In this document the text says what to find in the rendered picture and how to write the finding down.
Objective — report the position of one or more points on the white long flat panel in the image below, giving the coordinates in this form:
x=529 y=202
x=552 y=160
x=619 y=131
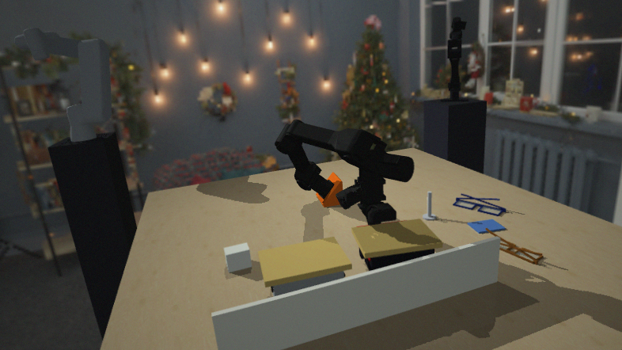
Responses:
x=297 y=317

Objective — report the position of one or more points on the blue flat square tag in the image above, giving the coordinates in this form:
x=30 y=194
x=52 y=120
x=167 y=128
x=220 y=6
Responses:
x=491 y=224

